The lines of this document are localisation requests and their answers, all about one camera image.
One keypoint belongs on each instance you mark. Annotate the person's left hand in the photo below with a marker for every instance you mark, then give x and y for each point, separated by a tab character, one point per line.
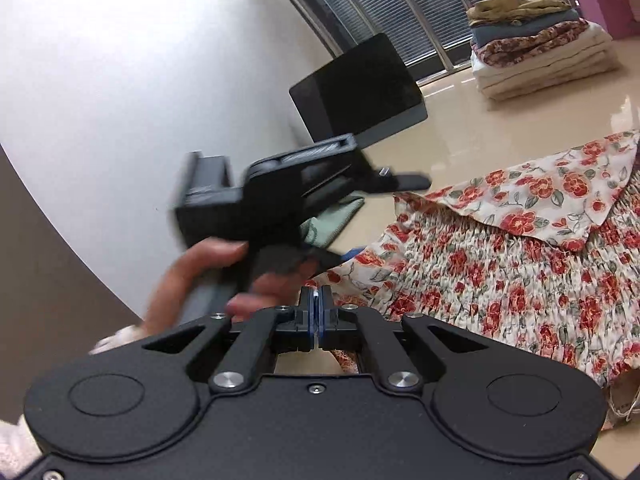
269	290

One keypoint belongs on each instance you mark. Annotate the black tablet with cover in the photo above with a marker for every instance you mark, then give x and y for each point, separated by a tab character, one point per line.
367	92

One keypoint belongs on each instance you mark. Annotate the green patterned garment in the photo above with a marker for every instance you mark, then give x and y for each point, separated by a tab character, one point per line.
321	231

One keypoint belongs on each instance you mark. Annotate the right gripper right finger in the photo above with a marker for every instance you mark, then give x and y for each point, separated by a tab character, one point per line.
363	331

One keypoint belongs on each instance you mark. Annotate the stack of folded clothes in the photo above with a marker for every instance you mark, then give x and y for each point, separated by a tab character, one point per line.
524	46

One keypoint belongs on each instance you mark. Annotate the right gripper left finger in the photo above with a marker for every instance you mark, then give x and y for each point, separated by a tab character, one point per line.
255	344

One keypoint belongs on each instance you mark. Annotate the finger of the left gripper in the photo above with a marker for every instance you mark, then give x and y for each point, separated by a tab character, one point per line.
385	180

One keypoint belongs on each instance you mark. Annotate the red floral white dress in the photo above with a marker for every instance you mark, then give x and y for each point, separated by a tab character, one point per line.
543	256

